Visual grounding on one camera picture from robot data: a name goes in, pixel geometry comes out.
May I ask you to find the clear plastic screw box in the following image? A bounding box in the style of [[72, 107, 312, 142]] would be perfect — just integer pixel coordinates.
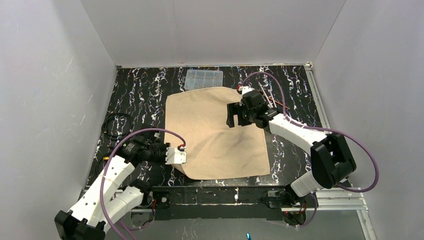
[[184, 69, 223, 91]]

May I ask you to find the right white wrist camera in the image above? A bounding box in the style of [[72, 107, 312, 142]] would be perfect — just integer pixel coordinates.
[[236, 85, 254, 96]]

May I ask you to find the aluminium frame rail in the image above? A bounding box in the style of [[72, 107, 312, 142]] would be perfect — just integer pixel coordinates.
[[75, 187, 369, 213]]

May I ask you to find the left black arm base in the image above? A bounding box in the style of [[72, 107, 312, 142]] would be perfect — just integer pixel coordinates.
[[132, 191, 171, 211]]

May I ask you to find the beige cloth napkin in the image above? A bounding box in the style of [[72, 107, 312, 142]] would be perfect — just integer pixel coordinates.
[[164, 86, 271, 180]]

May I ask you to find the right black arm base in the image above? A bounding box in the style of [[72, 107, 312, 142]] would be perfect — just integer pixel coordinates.
[[259, 189, 316, 212]]

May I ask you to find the black coiled cable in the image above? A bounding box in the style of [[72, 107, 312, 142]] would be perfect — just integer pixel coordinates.
[[101, 113, 135, 140]]

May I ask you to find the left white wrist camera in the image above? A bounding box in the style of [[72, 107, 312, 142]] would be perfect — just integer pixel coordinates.
[[165, 147, 187, 165]]

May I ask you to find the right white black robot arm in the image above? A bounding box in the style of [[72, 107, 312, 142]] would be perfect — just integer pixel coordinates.
[[226, 90, 357, 200]]

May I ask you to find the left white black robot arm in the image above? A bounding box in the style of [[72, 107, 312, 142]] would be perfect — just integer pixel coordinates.
[[54, 127, 169, 240]]

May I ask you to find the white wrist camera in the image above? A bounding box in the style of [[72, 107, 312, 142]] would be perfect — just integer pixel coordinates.
[[236, 85, 254, 96], [165, 147, 187, 165]]

